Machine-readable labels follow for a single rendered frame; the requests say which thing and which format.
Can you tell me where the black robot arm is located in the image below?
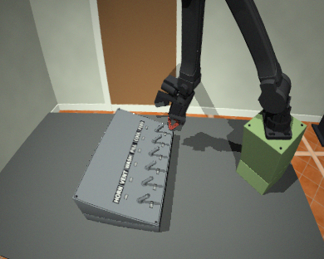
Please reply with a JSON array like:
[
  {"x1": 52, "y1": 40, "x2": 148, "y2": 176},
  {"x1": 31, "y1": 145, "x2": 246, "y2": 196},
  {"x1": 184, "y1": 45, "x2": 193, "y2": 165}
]
[{"x1": 154, "y1": 0, "x2": 292, "y2": 140}]

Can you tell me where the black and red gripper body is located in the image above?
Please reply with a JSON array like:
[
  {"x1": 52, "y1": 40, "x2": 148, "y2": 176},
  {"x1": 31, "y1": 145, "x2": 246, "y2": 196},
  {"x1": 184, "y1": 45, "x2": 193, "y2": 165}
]
[{"x1": 168, "y1": 105, "x2": 189, "y2": 125}]

